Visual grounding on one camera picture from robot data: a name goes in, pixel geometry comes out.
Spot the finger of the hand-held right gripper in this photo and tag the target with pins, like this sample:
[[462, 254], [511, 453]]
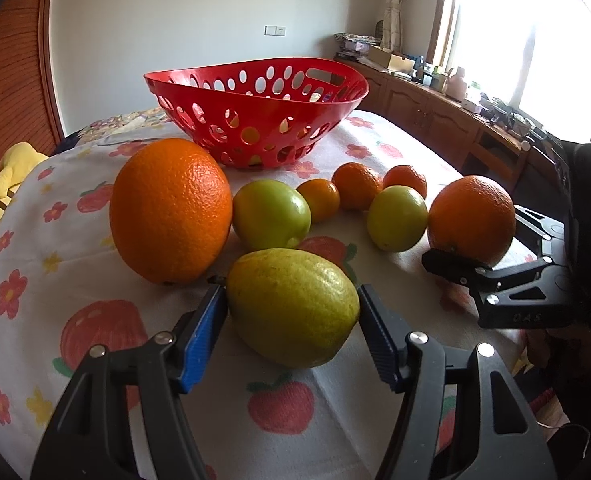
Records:
[[535, 222], [455, 266]]

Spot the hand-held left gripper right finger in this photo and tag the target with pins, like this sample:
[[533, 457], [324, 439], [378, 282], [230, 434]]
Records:
[[378, 335]]

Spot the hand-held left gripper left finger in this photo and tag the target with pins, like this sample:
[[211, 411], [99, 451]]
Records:
[[205, 330]]

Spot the round orange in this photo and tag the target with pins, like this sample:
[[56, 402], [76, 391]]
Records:
[[470, 220]]

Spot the green apple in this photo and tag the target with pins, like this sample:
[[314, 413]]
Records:
[[397, 217], [270, 215]]

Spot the yellow-green lemon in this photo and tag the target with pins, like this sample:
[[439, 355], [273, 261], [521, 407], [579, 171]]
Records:
[[293, 305]]

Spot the large oval orange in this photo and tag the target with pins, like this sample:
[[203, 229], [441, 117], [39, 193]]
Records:
[[170, 210]]

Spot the small tangerine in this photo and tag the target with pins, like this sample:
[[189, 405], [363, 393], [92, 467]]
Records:
[[320, 200]]

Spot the red perforated plastic basket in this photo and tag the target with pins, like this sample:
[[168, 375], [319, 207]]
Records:
[[260, 112]]

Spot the white floral cloth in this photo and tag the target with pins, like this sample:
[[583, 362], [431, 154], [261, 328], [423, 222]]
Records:
[[75, 260]]

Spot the wooden cabinet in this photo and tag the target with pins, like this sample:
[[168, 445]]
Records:
[[425, 110]]

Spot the white jug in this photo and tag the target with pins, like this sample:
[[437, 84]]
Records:
[[457, 85]]

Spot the bright window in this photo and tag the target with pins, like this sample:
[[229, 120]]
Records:
[[515, 35]]

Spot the cardboard box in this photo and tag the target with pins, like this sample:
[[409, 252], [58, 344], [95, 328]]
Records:
[[398, 62]]

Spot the printed cartoon blanket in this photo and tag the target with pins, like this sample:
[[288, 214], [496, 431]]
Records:
[[125, 122]]

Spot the folded patterned cloth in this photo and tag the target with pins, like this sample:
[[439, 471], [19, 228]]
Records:
[[353, 38]]

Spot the yellow plush toy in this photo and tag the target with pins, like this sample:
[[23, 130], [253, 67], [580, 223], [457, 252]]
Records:
[[15, 160]]

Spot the patterned curtain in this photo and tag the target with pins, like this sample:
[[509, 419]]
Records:
[[393, 10]]

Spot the wooden slatted door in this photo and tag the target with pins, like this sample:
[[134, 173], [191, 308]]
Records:
[[15, 60]]

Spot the white wall switch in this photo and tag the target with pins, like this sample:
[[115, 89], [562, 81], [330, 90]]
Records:
[[274, 30]]

